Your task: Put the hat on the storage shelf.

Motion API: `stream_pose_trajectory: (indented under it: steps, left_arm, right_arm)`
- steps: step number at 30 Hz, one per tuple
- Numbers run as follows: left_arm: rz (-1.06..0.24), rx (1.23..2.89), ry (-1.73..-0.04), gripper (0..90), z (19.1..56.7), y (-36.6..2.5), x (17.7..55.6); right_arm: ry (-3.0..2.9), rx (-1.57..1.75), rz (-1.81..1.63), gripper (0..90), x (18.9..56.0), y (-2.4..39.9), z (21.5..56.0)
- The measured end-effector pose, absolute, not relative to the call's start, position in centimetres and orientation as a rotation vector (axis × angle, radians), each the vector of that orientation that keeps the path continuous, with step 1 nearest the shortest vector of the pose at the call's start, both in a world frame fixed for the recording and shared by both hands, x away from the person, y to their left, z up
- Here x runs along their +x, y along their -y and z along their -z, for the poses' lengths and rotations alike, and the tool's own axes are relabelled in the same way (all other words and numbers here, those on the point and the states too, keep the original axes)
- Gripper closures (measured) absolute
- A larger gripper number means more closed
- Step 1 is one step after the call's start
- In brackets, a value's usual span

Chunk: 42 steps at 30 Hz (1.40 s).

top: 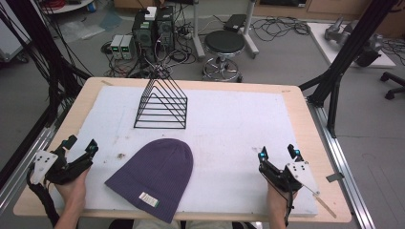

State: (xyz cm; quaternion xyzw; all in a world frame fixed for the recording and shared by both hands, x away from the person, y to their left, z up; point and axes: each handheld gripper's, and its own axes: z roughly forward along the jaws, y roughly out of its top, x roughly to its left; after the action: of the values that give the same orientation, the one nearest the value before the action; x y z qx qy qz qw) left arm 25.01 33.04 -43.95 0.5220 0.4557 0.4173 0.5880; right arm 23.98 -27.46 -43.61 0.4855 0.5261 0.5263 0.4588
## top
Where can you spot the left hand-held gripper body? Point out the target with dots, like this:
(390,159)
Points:
(71,168)

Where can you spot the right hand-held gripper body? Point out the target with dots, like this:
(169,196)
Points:
(280,178)

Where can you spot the purple knit beanie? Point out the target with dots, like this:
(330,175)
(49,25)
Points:
(156,178)

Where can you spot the person's right hand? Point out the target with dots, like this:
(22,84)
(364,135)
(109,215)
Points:
(276,202)

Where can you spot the person's left hand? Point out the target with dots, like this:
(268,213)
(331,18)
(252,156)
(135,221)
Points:
(74,192)

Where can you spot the white foam mat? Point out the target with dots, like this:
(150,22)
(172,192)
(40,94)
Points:
(223,143)

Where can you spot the grey tape piece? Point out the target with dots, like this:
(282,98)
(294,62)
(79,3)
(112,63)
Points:
(335,177)

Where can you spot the thin wooden strip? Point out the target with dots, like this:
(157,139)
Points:
(325,206)

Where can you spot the grey power supply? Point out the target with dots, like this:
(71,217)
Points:
(128,47)
(116,47)

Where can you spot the black round stool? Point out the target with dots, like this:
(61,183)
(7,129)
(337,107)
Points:
(224,51)

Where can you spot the white platform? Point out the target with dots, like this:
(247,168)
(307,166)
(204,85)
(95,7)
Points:
(321,41)

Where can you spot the black office chair base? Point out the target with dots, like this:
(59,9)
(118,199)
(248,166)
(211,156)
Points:
(394,84)

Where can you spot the black computer tower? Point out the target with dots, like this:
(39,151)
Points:
(165,30)
(144,35)

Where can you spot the black flat box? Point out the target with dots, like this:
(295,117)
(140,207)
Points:
(235,23)

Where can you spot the white round table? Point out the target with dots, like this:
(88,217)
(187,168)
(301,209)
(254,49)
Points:
(67,6)

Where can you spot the white metal stand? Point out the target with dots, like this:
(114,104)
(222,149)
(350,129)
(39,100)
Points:
(198,35)

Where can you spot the white box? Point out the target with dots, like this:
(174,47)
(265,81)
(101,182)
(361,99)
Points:
(151,13)

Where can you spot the aluminium rail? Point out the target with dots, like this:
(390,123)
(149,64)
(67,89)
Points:
(344,159)
(28,159)

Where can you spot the black metal frame stand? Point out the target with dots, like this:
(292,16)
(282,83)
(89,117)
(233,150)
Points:
(47,57)
(347,54)

